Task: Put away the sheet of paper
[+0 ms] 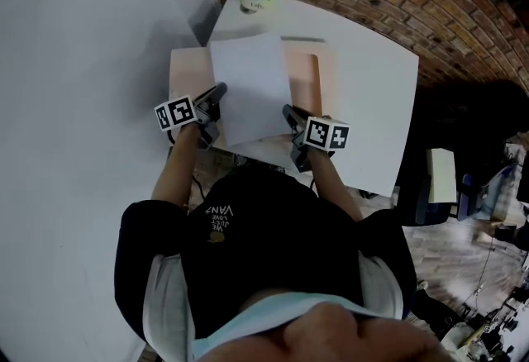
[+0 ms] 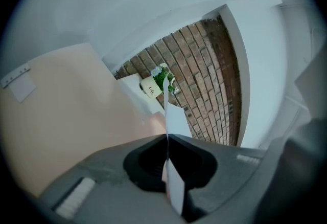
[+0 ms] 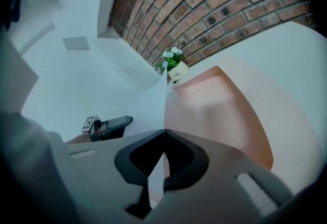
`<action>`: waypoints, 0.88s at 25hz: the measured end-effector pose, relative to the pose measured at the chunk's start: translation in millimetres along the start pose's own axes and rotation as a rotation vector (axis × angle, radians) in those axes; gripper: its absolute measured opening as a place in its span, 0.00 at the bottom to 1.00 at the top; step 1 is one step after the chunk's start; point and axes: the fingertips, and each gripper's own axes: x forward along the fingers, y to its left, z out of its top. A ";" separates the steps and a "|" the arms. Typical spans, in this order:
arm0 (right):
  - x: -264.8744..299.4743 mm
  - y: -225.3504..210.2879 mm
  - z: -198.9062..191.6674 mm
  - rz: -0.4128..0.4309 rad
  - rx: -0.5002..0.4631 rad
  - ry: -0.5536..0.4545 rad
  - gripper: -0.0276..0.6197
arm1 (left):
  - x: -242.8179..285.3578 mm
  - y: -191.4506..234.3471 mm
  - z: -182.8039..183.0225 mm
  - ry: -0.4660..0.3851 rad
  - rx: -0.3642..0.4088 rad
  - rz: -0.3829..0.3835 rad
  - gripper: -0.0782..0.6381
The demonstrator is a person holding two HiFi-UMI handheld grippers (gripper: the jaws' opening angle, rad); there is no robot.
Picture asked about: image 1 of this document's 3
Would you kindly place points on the light blue face mask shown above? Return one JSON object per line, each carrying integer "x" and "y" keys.
{"x": 256, "y": 317}

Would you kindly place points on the white box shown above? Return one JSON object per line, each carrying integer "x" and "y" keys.
{"x": 441, "y": 174}

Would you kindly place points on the person's face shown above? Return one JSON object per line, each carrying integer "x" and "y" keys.
{"x": 330, "y": 335}

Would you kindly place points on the person's black t-shirt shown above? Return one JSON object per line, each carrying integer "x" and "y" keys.
{"x": 268, "y": 244}

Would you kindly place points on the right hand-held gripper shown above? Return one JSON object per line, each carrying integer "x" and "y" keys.
{"x": 326, "y": 134}

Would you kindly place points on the person's right forearm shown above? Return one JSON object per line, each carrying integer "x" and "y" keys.
{"x": 330, "y": 182}

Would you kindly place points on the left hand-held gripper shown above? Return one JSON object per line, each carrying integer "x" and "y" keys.
{"x": 175, "y": 113}

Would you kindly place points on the white A4 paper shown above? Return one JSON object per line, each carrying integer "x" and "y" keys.
{"x": 248, "y": 87}

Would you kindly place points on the blue chair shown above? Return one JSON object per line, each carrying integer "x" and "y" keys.
{"x": 469, "y": 195}

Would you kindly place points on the person's left forearm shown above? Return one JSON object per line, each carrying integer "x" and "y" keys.
{"x": 177, "y": 166}

